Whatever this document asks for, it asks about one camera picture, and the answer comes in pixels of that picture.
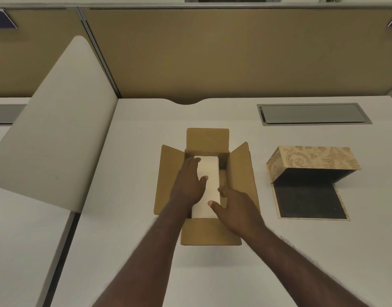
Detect person's left hand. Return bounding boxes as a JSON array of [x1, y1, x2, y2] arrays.
[[170, 156, 209, 211]]

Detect person's right hand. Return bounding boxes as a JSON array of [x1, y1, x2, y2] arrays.
[[208, 186, 268, 239]]

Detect white box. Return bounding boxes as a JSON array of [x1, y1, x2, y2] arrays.
[[191, 155, 221, 220]]

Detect person's right forearm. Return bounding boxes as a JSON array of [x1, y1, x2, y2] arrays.
[[245, 224, 370, 307]]

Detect person's left forearm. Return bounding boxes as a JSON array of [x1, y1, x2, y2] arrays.
[[91, 203, 191, 307]]

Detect open brown cardboard box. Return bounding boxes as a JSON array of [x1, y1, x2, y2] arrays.
[[154, 128, 261, 247]]

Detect beige floral gift box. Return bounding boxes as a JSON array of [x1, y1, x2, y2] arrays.
[[266, 145, 362, 221]]

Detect tan partition panel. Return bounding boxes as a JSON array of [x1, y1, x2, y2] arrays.
[[0, 8, 120, 98], [78, 6, 392, 105]]

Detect white curved desk divider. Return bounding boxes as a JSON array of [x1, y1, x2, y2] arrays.
[[0, 35, 119, 213]]

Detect grey desk cable hatch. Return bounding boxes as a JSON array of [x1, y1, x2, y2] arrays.
[[0, 104, 26, 126], [257, 103, 373, 127]]

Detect grey partition post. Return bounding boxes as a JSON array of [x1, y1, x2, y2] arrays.
[[76, 7, 122, 98]]

